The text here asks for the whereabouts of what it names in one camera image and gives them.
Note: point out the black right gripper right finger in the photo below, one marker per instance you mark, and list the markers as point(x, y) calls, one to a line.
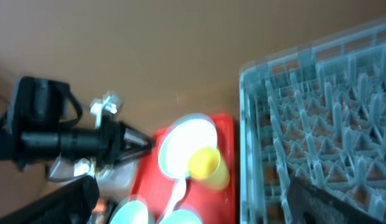
point(310, 204)

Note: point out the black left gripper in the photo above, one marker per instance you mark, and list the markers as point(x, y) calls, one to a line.
point(106, 144)

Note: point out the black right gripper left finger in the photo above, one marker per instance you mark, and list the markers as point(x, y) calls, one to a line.
point(72, 203)

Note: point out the green plastic bowl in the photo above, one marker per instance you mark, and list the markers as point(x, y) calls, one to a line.
point(132, 210)

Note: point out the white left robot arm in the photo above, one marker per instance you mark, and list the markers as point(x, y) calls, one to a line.
point(40, 124)

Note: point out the black food waste tray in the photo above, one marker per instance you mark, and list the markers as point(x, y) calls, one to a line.
point(103, 211)

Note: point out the clear plastic waste bin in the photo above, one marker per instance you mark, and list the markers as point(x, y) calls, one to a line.
point(113, 181)

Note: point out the grey dishwasher rack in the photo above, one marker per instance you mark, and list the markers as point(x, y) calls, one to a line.
point(317, 112)

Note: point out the red plastic tray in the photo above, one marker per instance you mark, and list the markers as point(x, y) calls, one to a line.
point(213, 206)

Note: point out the white plastic spoon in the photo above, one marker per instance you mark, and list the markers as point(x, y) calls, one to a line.
point(177, 194)

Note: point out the light blue plate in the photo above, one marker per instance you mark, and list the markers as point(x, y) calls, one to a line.
point(184, 137)

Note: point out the yellow plastic cup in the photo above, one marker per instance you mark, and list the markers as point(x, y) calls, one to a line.
point(208, 167)

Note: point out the blue plastic bowl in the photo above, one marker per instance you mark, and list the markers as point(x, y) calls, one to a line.
point(182, 217)

